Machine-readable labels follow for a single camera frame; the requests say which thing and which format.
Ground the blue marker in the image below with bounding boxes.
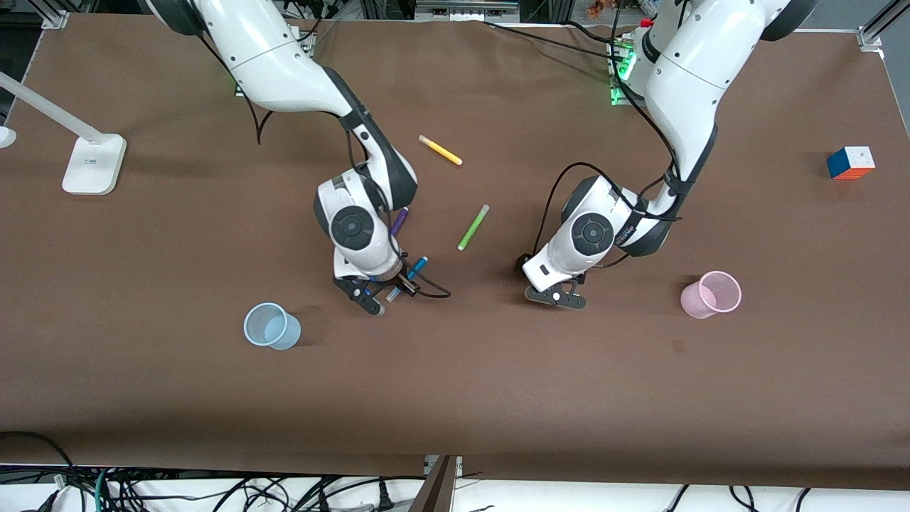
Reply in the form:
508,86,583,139
387,257,429,300

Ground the blue mesh cup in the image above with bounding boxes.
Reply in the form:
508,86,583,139
244,302,302,351

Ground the green marker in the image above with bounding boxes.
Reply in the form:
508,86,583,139
457,204,491,252

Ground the yellow marker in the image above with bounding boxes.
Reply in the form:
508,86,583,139
418,134,464,166

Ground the pink mesh cup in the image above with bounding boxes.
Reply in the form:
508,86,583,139
680,270,742,319

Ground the brown table leg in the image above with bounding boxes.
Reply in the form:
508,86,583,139
409,455,459,512

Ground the grey metal box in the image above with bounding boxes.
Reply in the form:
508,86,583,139
416,0,520,21

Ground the colourful puzzle cube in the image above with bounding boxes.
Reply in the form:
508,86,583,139
826,146,876,181

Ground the black right camera cable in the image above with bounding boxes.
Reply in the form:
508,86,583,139
415,274,454,299

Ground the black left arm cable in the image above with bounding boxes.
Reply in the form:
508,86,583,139
533,0,685,271

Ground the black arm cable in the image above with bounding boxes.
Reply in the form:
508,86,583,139
533,0,685,271
196,32,277,146

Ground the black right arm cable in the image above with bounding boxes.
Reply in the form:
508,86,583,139
196,32,277,146

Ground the black cable across table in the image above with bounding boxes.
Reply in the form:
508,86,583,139
483,20,619,61

